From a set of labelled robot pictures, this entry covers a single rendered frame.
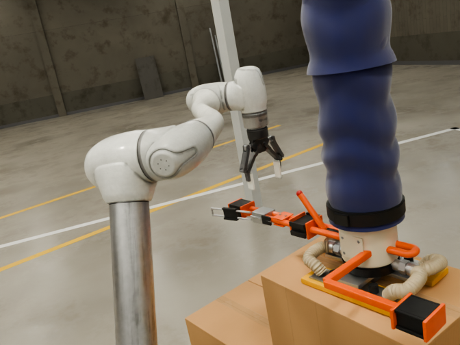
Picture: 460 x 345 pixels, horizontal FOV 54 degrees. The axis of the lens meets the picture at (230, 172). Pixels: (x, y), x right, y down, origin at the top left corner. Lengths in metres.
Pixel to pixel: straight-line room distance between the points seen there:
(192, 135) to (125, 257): 0.33
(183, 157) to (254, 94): 0.58
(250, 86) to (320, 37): 0.41
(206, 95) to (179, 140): 0.54
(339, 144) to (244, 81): 0.44
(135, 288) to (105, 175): 0.28
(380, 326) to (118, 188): 0.77
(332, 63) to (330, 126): 0.17
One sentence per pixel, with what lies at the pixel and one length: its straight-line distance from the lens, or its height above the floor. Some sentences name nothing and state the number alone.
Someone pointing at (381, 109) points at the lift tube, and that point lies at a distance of 1.27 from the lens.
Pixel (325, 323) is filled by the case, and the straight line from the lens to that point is 1.45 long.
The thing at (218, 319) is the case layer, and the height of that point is 0.54.
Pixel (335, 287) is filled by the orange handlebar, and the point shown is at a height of 1.08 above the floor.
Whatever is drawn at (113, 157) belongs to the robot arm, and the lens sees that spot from 1.13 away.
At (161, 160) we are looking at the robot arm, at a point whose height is 1.50.
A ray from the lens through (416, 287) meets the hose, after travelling 1.34.
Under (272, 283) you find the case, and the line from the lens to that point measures 1.57.
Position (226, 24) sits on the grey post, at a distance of 4.50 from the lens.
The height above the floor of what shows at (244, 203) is 1.10.
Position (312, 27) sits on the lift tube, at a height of 1.72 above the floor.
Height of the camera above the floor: 1.73
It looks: 16 degrees down
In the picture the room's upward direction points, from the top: 10 degrees counter-clockwise
